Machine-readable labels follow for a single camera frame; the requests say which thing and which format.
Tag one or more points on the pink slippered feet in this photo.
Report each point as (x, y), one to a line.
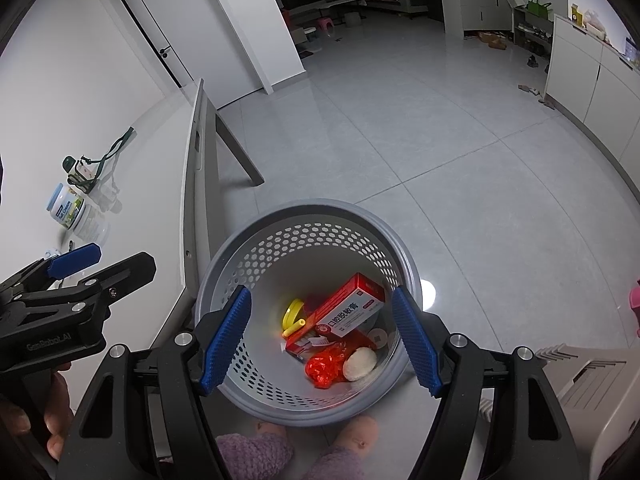
(255, 457)

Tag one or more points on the green tote bag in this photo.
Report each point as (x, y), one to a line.
(539, 7)

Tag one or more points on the purple fuzzy trouser leg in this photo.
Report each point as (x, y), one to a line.
(332, 467)

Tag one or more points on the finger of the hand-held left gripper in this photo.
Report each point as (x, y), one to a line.
(127, 272)
(75, 259)

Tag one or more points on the red and white medicine box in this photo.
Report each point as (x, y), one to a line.
(350, 310)

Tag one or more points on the grey perforated waste basket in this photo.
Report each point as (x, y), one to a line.
(310, 240)

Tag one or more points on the clear plastic bottle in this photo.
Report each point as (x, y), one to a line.
(632, 50)

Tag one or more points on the person's left hand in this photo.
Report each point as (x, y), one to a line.
(60, 420)

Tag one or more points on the shoe rack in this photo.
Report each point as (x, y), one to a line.
(532, 30)

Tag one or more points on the dark shoes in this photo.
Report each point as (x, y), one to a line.
(532, 60)

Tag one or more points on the clear plastic bag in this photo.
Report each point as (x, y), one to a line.
(595, 25)

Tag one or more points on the white milk powder can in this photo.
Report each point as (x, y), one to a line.
(65, 207)

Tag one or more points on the small pink stool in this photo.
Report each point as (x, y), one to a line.
(325, 24)

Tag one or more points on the cardboard box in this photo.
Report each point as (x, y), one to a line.
(492, 40)

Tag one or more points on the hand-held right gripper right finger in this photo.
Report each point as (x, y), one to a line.
(415, 345)

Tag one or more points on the red plastic bag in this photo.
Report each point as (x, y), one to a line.
(325, 367)

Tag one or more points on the copper red toothpaste box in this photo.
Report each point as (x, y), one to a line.
(300, 351)

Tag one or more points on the white door with black frame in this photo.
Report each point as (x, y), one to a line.
(200, 25)

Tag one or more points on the small yellow tube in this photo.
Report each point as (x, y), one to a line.
(295, 329)

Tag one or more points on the round grey stool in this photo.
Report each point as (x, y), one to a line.
(354, 18)

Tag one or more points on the small white bin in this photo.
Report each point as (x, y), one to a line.
(307, 35)

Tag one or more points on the low coffee table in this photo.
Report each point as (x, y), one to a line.
(325, 5)

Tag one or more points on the beige plastic chair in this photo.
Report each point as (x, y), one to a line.
(590, 385)

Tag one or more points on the yellow box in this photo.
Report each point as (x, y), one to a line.
(577, 16)

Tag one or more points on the beige plush ball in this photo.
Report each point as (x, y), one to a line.
(360, 364)

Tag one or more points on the white sideboard cabinet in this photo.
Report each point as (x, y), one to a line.
(590, 80)

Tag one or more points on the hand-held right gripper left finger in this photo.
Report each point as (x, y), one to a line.
(225, 340)

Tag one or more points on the pink plastic stool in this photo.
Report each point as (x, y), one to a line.
(635, 305)

